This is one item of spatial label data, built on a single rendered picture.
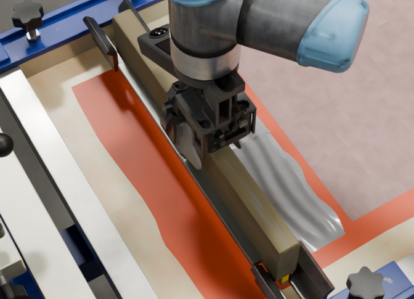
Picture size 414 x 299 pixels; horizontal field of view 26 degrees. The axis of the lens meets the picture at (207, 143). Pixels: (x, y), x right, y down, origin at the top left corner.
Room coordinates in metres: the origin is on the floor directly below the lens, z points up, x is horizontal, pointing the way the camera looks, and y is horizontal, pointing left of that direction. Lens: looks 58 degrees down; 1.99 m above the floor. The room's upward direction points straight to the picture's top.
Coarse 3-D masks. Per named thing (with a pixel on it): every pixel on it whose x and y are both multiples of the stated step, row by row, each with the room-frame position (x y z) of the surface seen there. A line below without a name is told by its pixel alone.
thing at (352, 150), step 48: (384, 96) 0.73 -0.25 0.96; (288, 144) 0.65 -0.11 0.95; (336, 144) 0.65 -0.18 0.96; (384, 144) 0.65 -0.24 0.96; (192, 192) 0.57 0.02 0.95; (336, 192) 0.57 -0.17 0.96; (384, 192) 0.57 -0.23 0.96; (192, 240) 0.50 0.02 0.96; (336, 240) 0.50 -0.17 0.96; (240, 288) 0.44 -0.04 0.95
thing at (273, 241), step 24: (120, 24) 0.76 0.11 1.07; (120, 48) 0.76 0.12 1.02; (144, 72) 0.70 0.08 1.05; (216, 168) 0.54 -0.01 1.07; (240, 168) 0.54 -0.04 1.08; (216, 192) 0.54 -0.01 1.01; (240, 192) 0.50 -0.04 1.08; (240, 216) 0.49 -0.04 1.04; (264, 216) 0.47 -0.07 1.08; (264, 240) 0.45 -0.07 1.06; (288, 240) 0.44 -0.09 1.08; (264, 264) 0.44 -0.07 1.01; (288, 264) 0.43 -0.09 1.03
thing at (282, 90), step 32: (384, 0) 0.90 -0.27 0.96; (384, 32) 0.84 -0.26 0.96; (256, 64) 0.78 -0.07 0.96; (288, 64) 0.78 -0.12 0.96; (352, 64) 0.78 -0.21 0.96; (384, 64) 0.78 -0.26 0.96; (96, 96) 0.73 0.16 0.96; (128, 96) 0.73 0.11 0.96; (256, 96) 0.73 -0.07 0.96; (288, 96) 0.73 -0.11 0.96; (320, 96) 0.73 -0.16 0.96; (96, 128) 0.67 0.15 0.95; (128, 128) 0.67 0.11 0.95; (128, 160) 0.62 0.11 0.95; (160, 160) 0.62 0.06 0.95
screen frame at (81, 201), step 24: (72, 48) 0.80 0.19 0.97; (24, 72) 0.76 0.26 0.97; (24, 96) 0.70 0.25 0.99; (24, 120) 0.66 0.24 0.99; (48, 120) 0.66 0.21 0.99; (48, 144) 0.62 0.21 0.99; (48, 168) 0.59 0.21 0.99; (72, 168) 0.59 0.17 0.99; (72, 192) 0.55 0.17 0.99; (72, 216) 0.53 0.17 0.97; (96, 216) 0.52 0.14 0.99; (96, 240) 0.48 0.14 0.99; (120, 240) 0.48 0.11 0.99; (120, 264) 0.45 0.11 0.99; (408, 264) 0.45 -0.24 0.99; (120, 288) 0.42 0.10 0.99; (144, 288) 0.42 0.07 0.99
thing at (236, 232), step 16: (128, 80) 0.71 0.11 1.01; (144, 96) 0.69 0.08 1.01; (160, 112) 0.66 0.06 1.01; (160, 128) 0.64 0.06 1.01; (192, 176) 0.56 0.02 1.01; (208, 192) 0.54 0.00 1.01; (224, 208) 0.52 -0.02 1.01; (224, 224) 0.50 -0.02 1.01; (240, 240) 0.47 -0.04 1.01; (256, 256) 0.45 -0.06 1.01
